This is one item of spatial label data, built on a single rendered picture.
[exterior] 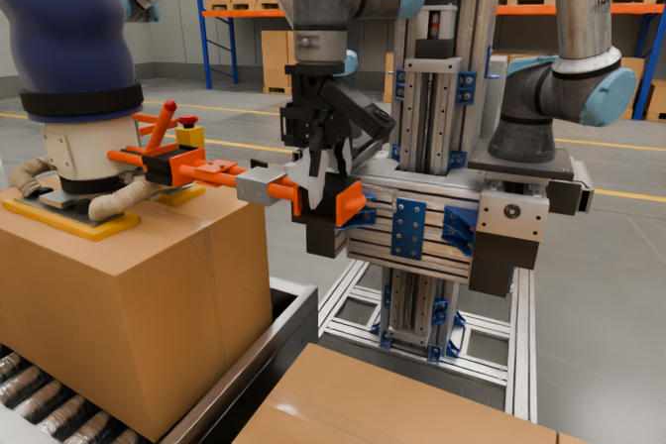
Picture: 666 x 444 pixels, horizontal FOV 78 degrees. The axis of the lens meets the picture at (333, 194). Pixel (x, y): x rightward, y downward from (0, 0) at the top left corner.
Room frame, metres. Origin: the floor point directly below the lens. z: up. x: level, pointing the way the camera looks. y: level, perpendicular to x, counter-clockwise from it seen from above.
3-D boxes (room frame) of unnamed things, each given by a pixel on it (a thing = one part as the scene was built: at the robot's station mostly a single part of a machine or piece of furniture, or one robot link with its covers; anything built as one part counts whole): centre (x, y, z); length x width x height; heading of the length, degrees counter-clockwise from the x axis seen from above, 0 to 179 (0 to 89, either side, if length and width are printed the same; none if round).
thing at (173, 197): (0.99, 0.48, 0.97); 0.34 x 0.10 x 0.05; 61
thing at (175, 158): (0.78, 0.31, 1.08); 0.10 x 0.08 x 0.06; 151
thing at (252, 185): (0.68, 0.12, 1.07); 0.07 x 0.07 x 0.04; 61
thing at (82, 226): (0.82, 0.58, 0.97); 0.34 x 0.10 x 0.05; 61
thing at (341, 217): (0.61, 0.01, 1.08); 0.08 x 0.07 x 0.05; 61
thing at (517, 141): (0.99, -0.46, 1.09); 0.15 x 0.15 x 0.10
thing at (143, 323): (0.90, 0.53, 0.75); 0.60 x 0.40 x 0.40; 61
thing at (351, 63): (1.19, -0.01, 1.20); 0.13 x 0.12 x 0.14; 5
